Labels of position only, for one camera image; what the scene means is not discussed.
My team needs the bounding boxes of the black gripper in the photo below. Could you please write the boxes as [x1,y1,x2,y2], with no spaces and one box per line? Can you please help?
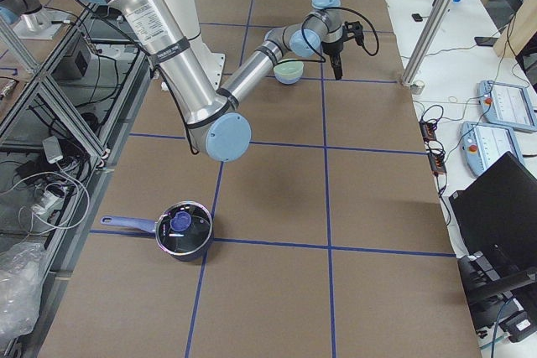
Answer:
[321,26,362,80]

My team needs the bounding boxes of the green bowl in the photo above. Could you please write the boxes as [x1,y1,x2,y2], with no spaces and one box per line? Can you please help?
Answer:
[273,60,304,75]

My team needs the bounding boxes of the blue bowl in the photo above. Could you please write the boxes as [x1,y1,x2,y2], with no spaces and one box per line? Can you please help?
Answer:
[274,71,302,85]

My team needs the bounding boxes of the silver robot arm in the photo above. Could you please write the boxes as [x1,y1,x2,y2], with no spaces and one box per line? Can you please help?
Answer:
[86,0,363,162]

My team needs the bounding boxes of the small black square device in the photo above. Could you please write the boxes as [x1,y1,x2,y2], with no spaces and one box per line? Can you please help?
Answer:
[411,13,423,22]

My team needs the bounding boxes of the black orange power strip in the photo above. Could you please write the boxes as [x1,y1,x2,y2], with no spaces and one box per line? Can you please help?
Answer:
[420,121,447,176]

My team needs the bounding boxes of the lower blue teach pendant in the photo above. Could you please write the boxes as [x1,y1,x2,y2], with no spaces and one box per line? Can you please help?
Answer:
[461,122,524,177]

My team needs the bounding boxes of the blue teach pendant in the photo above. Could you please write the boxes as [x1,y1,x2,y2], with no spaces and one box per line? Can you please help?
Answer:
[461,122,524,177]
[477,80,536,132]

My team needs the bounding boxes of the upper blue teach pendant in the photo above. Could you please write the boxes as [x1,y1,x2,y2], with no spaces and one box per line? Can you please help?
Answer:
[477,80,536,132]

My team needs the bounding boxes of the black laptop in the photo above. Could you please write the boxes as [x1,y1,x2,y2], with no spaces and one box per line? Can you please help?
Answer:
[447,150,537,269]

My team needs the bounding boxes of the blue saucepan with lid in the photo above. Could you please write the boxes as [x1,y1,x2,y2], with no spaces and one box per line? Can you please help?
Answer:
[100,201,214,262]

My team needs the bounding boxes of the clear plastic bag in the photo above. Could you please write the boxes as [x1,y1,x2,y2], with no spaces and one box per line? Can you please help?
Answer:
[1,242,45,345]

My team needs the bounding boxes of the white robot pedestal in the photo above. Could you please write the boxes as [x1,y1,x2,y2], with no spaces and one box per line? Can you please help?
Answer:
[165,0,225,90]

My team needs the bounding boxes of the aluminium frame post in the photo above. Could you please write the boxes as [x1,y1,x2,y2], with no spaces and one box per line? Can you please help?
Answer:
[400,0,453,95]

